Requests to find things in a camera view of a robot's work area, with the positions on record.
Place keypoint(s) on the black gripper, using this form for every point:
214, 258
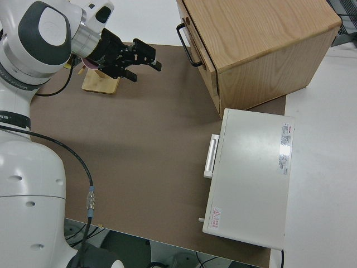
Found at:
111, 54

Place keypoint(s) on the light wooden drawer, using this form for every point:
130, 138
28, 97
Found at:
207, 73

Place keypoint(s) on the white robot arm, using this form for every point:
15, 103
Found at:
25, 173

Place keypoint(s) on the wooden mug rack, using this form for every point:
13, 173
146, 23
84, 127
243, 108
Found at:
100, 83

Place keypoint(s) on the pink mug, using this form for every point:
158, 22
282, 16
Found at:
89, 64

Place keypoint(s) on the brown table mat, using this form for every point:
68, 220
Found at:
139, 139

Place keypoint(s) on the light wooden cabinet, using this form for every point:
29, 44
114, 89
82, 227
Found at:
265, 42

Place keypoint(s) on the white toaster oven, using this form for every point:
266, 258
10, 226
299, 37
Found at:
251, 173

